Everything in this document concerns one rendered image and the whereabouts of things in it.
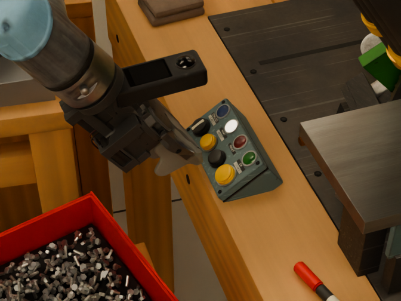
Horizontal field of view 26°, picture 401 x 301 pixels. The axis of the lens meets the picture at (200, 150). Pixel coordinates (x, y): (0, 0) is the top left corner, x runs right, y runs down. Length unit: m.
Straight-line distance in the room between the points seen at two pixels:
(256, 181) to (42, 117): 0.41
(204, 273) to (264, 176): 1.10
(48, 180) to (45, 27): 0.64
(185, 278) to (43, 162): 0.85
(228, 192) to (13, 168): 0.48
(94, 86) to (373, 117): 0.32
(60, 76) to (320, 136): 0.29
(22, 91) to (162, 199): 0.62
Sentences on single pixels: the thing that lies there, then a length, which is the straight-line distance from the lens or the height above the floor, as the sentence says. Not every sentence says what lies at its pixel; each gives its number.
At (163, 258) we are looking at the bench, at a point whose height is 0.15.
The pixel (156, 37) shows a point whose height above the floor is 0.90.
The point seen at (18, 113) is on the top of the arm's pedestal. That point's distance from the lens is 1.44.
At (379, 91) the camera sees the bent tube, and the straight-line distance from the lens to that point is 1.27.
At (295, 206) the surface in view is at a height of 0.90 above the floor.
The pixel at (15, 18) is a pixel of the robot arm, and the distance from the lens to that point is 0.92.
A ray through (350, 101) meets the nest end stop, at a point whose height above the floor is 0.97.
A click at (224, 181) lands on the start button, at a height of 0.93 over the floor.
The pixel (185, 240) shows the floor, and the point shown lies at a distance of 2.35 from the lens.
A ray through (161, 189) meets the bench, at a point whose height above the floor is 0.39.
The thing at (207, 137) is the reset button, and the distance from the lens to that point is 1.24.
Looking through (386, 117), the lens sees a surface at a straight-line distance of 1.00.
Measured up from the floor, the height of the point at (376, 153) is 1.13.
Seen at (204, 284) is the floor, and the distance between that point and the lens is 2.25.
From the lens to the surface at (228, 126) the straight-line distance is 1.24.
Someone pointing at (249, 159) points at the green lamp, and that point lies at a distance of 1.18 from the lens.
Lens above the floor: 1.77
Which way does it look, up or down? 43 degrees down
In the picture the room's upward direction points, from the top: straight up
